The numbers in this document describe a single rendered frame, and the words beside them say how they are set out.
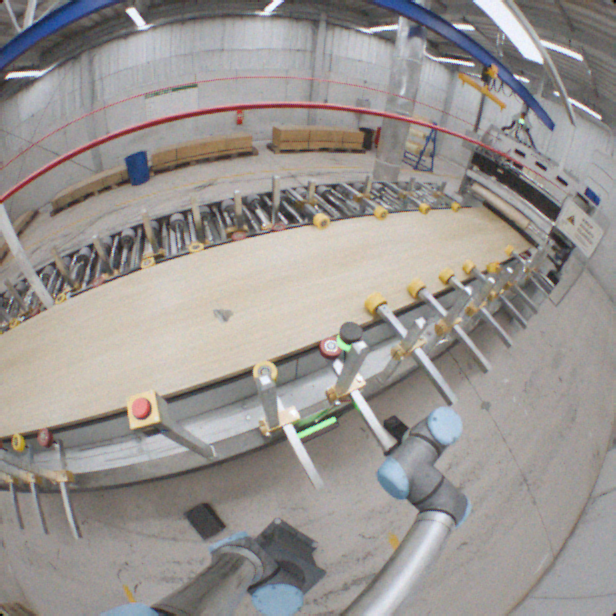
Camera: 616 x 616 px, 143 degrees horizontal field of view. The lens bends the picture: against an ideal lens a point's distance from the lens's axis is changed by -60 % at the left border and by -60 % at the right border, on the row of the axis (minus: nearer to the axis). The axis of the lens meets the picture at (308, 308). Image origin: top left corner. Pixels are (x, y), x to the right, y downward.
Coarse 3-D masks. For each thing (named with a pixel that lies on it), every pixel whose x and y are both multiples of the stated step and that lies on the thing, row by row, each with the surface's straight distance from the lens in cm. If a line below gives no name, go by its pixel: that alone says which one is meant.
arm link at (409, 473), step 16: (400, 448) 56; (416, 448) 54; (432, 448) 56; (384, 464) 54; (400, 464) 52; (416, 464) 53; (432, 464) 57; (384, 480) 54; (400, 480) 52; (416, 480) 53; (432, 480) 55; (400, 496) 55; (416, 496) 55
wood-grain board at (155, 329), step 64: (192, 256) 133; (256, 256) 125; (320, 256) 126; (384, 256) 137; (448, 256) 165; (512, 256) 231; (64, 320) 147; (128, 320) 116; (192, 320) 102; (256, 320) 97; (320, 320) 97; (0, 384) 175; (64, 384) 122; (128, 384) 99; (192, 384) 88
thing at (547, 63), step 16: (528, 32) 162; (544, 48) 183; (544, 64) 205; (560, 80) 224; (560, 96) 252; (576, 128) 334; (0, 208) 155; (0, 224) 157; (16, 240) 159; (16, 256) 160; (32, 272) 164; (48, 304) 172
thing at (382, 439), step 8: (328, 360) 94; (336, 360) 93; (336, 368) 91; (336, 376) 93; (352, 392) 89; (352, 400) 90; (360, 400) 88; (360, 408) 87; (368, 408) 88; (368, 416) 87; (368, 424) 88; (376, 424) 87; (376, 432) 86; (384, 432) 87; (376, 440) 89; (384, 440) 87; (384, 448) 87
